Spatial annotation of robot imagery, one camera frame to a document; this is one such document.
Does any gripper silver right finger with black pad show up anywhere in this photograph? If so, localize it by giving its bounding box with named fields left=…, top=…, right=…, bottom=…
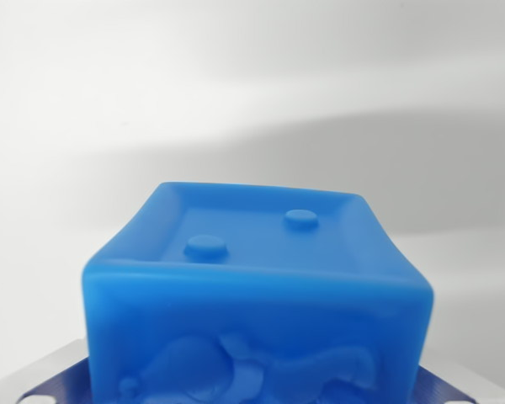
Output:
left=415, top=352, right=505, bottom=404

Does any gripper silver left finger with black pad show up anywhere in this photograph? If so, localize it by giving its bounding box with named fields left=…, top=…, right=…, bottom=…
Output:
left=0, top=338, right=92, bottom=404

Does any blue embossed rubber cube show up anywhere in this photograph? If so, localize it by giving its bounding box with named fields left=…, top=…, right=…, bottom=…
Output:
left=82, top=181, right=435, bottom=404

